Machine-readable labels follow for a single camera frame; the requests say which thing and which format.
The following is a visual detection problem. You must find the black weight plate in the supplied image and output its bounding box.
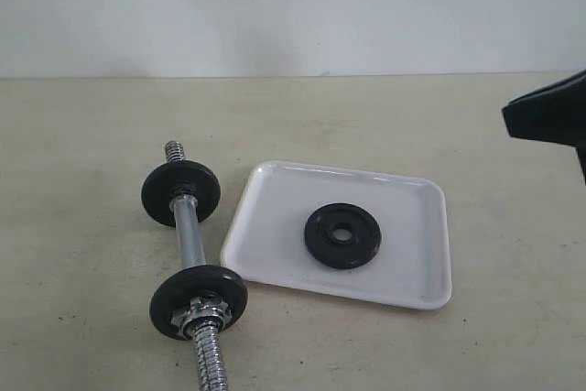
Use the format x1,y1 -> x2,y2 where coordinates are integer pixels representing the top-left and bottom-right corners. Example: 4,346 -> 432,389
149,265 -> 248,341
304,203 -> 382,269
141,160 -> 221,227

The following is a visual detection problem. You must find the chrome star collar nut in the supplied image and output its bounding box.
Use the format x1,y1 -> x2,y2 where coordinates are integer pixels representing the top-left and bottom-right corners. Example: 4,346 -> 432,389
171,297 -> 232,339

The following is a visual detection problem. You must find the chrome threaded dumbbell bar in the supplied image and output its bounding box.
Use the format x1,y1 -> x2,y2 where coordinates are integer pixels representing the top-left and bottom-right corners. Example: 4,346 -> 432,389
164,139 -> 246,391

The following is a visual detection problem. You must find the white rectangular plastic tray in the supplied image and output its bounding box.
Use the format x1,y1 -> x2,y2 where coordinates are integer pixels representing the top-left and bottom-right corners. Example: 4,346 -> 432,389
220,160 -> 452,310

